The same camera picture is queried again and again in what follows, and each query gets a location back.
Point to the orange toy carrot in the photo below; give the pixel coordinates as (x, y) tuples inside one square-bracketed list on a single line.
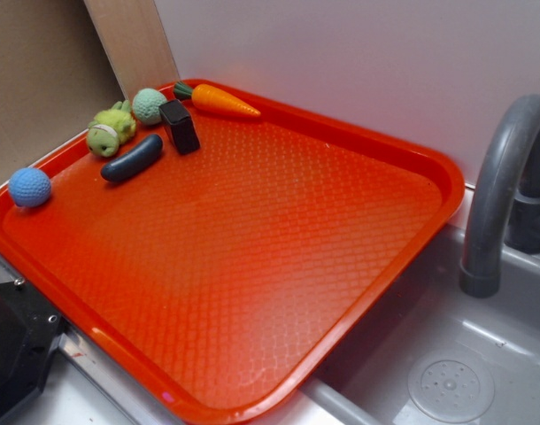
[(208, 98)]

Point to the wooden board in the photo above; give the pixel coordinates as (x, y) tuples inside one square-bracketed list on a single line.
[(135, 43)]

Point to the green knitted ball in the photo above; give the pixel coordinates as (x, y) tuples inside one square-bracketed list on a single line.
[(146, 105)]

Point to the black box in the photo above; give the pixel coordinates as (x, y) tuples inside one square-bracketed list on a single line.
[(179, 127)]

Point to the grey toy faucet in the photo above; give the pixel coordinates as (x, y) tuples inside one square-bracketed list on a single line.
[(505, 209)]

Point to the grey toy sink basin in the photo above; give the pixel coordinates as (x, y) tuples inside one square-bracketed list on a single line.
[(427, 353)]

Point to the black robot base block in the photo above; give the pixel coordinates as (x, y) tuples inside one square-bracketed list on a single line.
[(30, 330)]

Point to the green plush toy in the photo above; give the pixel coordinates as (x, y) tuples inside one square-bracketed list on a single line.
[(110, 129)]

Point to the blue textured ball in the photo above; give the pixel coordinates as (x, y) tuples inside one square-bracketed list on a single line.
[(29, 187)]

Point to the orange plastic tray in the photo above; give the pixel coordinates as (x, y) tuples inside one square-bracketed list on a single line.
[(221, 279)]

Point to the dark blue toy eggplant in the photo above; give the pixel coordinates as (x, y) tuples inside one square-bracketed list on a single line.
[(135, 161)]

